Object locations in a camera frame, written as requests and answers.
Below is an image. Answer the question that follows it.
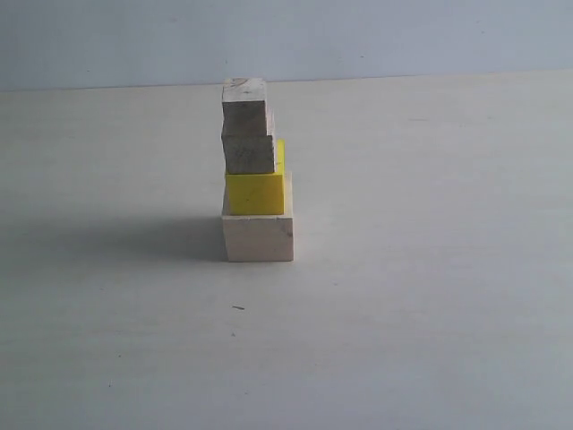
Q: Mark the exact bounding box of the yellow wooden cube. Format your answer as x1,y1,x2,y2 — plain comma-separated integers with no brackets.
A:
224,139,288,216

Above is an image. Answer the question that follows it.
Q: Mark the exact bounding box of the large plain wooden cube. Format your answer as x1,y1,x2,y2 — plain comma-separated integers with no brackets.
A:
221,171,295,262

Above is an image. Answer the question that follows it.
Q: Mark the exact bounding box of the small wooden cube back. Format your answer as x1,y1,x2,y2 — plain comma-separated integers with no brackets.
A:
221,107,278,174

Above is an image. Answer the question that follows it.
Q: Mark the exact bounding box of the small wooden cube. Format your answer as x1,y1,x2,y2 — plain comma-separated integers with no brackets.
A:
221,107,278,174
221,78,268,136

